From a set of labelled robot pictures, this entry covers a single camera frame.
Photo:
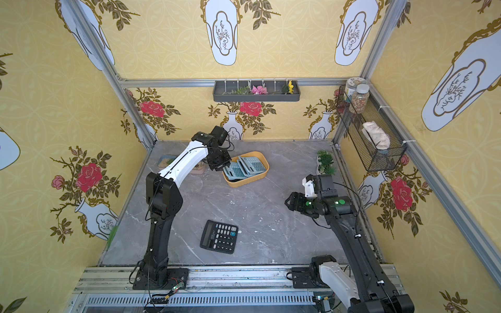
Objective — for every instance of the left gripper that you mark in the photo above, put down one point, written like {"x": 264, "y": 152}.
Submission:
{"x": 221, "y": 160}

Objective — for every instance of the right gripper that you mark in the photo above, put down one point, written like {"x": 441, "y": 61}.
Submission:
{"x": 295, "y": 201}

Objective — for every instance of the blue calculator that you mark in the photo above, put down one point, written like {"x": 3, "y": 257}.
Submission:
{"x": 234, "y": 172}
{"x": 251, "y": 166}

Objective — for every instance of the yellow storage box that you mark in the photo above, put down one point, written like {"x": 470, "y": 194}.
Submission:
{"x": 239, "y": 183}

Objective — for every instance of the black calculator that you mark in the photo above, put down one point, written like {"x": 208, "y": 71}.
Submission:
{"x": 219, "y": 237}

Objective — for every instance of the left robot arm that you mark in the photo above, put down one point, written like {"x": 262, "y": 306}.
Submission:
{"x": 165, "y": 201}

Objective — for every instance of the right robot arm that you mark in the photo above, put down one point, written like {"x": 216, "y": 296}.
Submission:
{"x": 352, "y": 254}

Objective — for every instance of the small potted green plant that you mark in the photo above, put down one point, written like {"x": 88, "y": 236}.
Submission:
{"x": 325, "y": 163}

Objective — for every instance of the pink artificial flower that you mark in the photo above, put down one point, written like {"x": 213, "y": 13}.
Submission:
{"x": 259, "y": 90}

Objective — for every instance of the beige cloth in basket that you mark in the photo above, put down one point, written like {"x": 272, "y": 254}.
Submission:
{"x": 376, "y": 135}

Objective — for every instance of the yellow artificial flower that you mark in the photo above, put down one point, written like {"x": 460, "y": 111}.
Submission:
{"x": 290, "y": 87}

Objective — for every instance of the jar with white lid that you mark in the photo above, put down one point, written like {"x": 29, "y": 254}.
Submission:
{"x": 359, "y": 98}

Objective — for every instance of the jar behind with patterned lid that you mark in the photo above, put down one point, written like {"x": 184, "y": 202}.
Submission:
{"x": 351, "y": 85}

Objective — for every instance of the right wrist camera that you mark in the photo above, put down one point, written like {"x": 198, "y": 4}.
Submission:
{"x": 309, "y": 188}

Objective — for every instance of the grey wall shelf tray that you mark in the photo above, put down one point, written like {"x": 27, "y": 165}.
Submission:
{"x": 226, "y": 91}

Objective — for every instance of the black wire basket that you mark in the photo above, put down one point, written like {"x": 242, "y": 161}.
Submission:
{"x": 350, "y": 125}

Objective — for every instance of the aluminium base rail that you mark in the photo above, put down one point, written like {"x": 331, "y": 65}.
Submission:
{"x": 219, "y": 286}

